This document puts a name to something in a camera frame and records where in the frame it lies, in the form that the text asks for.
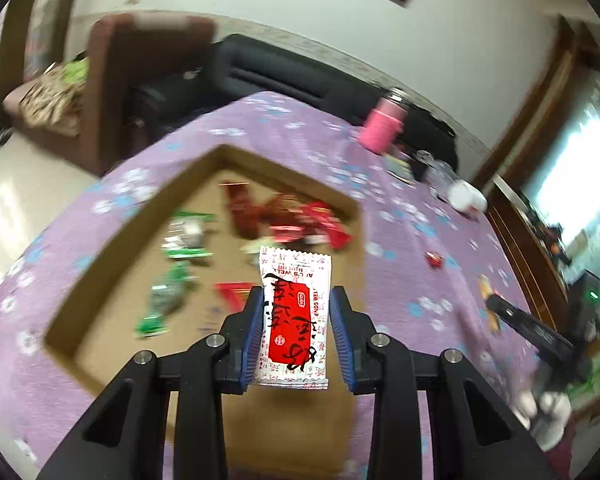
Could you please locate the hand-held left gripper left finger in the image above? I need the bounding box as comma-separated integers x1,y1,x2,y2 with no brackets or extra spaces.
37,285,266,480

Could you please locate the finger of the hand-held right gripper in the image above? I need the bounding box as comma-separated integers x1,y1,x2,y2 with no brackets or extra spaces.
485,292,577,361

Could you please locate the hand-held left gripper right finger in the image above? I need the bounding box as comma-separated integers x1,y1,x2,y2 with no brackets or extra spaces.
328,285,556,480

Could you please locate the bright red snack packet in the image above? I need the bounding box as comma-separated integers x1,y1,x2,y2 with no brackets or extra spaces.
214,281,253,318

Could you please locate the white and red snack packet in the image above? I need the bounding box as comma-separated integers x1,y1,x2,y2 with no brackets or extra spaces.
257,246,332,391

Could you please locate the yellow biscuit packet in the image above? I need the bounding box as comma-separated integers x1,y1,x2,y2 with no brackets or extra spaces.
477,275,503,333

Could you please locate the green and white snack packet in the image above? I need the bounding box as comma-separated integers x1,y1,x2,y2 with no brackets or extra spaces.
134,261,199,338

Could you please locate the red gold-label snack packet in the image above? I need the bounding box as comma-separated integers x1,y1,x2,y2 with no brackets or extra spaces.
300,201,353,251

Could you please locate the small green candy packet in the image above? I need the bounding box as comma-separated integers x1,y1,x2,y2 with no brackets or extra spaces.
161,210,217,261

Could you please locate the dark red snack packet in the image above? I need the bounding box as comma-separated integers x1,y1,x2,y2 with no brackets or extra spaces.
220,182,266,238

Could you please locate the brown red snack packet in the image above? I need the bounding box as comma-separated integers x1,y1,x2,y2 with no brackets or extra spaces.
262,192,311,231

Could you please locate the cardboard box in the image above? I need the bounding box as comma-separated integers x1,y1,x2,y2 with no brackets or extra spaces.
44,144,367,480

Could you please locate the person's right hand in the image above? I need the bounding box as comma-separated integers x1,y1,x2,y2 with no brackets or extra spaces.
512,385,573,453

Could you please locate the black device with green light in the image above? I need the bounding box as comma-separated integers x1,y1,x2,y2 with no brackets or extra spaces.
567,270,600,356

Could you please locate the white plastic bottle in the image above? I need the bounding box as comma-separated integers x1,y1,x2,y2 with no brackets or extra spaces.
445,179,488,213

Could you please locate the frosted window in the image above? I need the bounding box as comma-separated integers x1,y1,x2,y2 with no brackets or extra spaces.
522,70,600,261

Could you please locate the clear plastic cup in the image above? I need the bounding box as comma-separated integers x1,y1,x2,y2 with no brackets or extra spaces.
415,149,456,186

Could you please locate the pink knit-sleeved thermos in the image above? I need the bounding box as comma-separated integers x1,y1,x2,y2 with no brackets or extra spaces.
357,87,411,156

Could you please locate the purple floral tablecloth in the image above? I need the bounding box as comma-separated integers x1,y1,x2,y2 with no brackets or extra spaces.
0,91,571,480

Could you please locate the black sofa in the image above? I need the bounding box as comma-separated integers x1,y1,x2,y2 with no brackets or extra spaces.
125,34,461,171

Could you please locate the brown armchair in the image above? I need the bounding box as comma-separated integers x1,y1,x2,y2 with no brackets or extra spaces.
2,14,216,176

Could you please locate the patterned cloth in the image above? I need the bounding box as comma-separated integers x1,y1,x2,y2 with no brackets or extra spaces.
17,57,91,136

